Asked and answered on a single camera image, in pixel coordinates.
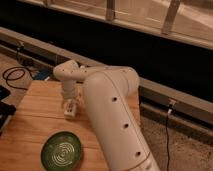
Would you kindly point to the wooden cutting board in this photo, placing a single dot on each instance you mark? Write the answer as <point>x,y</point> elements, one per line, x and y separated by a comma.
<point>39,116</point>

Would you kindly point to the white bottle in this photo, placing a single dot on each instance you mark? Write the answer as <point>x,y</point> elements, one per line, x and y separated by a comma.
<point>70,112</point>

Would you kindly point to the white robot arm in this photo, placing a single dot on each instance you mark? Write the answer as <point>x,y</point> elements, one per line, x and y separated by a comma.
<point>105,91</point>

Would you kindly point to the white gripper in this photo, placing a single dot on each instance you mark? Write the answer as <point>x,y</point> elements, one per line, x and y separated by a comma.
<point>69,91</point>

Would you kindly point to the blue object on floor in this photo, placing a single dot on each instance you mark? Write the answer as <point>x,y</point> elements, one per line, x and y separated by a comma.
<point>42,75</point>

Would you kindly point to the green ceramic bowl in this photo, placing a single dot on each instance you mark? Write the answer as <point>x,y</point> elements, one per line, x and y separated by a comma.
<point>61,152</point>

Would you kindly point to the black object at left edge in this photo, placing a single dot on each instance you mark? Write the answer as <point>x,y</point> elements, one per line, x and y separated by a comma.
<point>6,110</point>

